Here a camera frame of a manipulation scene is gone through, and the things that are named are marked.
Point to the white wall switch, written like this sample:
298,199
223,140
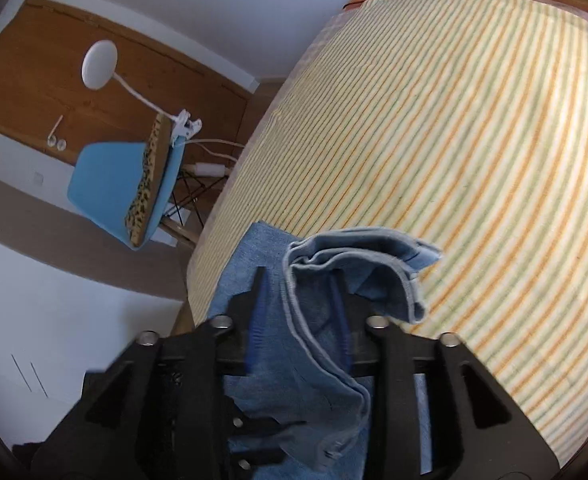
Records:
39,178

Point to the yellow striped blanket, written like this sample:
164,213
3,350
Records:
424,135

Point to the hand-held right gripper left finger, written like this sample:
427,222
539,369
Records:
259,310

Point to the white clip lamp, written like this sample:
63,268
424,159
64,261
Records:
99,62

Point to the blue chair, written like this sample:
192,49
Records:
104,180

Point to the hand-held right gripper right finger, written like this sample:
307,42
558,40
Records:
341,320

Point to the light blue denim pants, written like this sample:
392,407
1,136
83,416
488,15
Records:
304,360

